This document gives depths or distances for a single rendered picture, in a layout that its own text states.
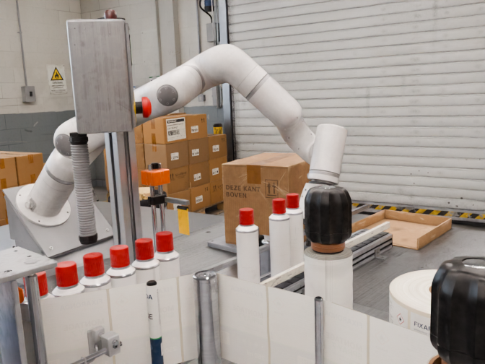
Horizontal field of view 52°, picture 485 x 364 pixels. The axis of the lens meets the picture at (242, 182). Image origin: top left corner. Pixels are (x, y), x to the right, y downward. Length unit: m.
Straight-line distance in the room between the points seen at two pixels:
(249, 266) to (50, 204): 0.88
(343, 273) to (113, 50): 0.54
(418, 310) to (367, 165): 4.68
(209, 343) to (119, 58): 0.49
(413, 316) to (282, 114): 0.72
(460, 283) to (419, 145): 4.78
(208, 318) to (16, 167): 3.94
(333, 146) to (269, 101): 0.21
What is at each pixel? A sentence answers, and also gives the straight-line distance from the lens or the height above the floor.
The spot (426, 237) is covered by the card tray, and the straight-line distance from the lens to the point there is 1.74.
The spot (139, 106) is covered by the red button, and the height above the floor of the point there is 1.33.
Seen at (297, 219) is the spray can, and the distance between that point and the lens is 1.27.
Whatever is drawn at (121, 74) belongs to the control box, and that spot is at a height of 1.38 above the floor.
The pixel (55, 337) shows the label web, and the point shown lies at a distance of 0.81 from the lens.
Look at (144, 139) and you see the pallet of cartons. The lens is 4.98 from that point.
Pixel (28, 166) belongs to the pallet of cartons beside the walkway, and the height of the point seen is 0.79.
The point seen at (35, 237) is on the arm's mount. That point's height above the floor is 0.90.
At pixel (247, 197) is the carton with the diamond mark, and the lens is 1.60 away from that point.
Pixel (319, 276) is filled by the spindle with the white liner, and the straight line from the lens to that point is 0.87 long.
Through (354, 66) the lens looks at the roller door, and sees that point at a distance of 5.42.
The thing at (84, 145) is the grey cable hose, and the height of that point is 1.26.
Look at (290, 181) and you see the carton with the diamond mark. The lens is 1.53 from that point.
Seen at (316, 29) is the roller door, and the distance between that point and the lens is 5.61.
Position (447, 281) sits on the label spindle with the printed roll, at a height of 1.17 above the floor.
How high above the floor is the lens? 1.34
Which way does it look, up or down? 10 degrees down
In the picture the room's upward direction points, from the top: 2 degrees counter-clockwise
